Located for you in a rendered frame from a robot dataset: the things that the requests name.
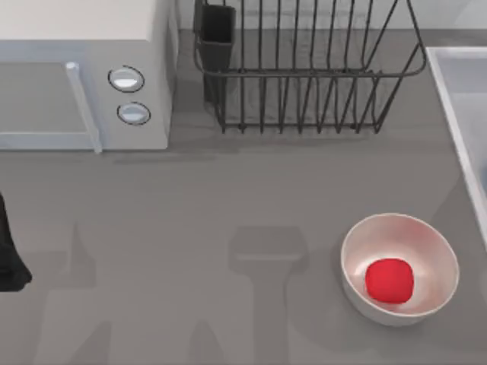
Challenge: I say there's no large microwave knob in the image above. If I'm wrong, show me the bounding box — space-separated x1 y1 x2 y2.
107 65 146 94

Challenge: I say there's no black cutlery holder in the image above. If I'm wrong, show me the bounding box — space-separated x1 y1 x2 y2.
193 0 237 103

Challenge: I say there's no microwave oven door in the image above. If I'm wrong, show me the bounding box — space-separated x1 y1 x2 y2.
0 40 103 154

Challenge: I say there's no red apple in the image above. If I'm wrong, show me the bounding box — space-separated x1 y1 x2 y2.
364 258 415 304

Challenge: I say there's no black wire dish rack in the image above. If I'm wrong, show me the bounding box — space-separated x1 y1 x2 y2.
193 0 428 135

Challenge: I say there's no small microwave knob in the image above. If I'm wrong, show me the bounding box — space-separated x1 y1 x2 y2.
116 101 152 126

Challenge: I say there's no white bowl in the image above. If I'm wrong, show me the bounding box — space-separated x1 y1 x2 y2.
339 212 460 327

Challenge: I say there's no microwave door handle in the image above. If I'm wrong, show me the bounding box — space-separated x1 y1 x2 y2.
65 62 103 154

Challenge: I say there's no pale microwave oven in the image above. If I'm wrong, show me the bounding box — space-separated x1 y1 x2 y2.
0 0 180 154

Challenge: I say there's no white sink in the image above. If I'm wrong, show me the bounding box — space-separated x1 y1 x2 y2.
425 46 487 248

